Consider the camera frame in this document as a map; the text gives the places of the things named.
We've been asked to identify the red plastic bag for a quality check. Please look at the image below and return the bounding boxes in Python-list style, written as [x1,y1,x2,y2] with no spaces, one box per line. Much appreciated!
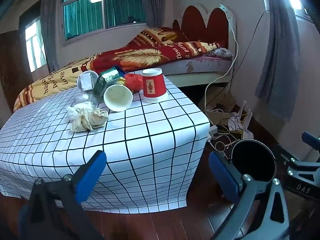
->
[124,72,144,92]

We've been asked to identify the beige paper towel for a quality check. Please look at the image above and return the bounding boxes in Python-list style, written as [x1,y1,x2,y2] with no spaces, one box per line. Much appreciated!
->
[70,107,110,132]

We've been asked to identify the brown cardboard box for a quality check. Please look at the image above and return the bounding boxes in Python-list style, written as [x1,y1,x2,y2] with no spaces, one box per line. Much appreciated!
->
[205,90,238,128]

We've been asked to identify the green and white carton box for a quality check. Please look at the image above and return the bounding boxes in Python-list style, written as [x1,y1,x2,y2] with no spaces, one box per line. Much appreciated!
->
[93,66,125,103]

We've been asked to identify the thin black cable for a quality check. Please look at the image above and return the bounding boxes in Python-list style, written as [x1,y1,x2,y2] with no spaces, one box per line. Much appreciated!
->
[226,11,267,98]

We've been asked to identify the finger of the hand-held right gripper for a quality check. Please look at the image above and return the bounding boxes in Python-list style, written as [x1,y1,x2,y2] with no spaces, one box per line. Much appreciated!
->
[301,131,320,159]
[275,144,320,178]

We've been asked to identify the white power cable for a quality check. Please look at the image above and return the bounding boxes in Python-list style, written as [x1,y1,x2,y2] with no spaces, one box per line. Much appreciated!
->
[204,5,238,120]

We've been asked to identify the narrow bright window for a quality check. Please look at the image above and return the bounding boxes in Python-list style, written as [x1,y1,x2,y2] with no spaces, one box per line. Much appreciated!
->
[19,7,48,73]

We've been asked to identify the white router with antennas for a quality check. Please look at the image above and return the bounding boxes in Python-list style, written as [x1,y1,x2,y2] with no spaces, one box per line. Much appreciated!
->
[229,101,254,139]

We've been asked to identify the large window with green curtain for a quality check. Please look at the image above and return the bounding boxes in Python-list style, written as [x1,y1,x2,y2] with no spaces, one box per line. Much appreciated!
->
[60,0,148,46]

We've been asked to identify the black trash bin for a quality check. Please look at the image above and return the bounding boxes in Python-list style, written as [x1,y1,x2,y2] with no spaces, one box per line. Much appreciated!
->
[230,139,277,183]

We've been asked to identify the grey patterned curtain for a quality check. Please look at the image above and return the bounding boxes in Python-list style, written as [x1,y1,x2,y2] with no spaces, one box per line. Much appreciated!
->
[255,0,302,123]

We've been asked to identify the white power strip on headboard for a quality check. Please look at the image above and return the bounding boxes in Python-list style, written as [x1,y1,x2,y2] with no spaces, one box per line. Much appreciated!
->
[219,4,232,19]

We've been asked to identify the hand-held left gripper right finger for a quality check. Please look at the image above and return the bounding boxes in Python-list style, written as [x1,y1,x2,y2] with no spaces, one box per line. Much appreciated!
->
[209,151,290,240]

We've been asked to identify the red and yellow printed blanket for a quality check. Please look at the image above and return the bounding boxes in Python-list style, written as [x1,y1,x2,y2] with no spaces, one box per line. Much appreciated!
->
[14,27,222,110]

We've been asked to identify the white floor power strip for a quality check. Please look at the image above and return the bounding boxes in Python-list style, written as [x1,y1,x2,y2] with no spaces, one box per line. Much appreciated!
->
[207,125,218,140]

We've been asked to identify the white tissue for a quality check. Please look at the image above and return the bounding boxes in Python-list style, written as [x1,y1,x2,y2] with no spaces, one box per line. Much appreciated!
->
[66,102,95,118]

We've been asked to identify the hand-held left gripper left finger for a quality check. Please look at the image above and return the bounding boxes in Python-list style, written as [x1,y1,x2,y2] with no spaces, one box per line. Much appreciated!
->
[25,150,108,240]

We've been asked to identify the floral pillow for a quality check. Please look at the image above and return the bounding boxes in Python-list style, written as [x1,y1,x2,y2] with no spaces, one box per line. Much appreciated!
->
[207,48,234,58]

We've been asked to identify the clear plastic bag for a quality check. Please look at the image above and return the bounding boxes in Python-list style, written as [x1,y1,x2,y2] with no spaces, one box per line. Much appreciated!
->
[74,90,100,105]

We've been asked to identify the bed with red heart headboard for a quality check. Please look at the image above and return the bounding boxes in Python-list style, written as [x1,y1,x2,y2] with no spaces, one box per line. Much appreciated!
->
[14,4,237,112]

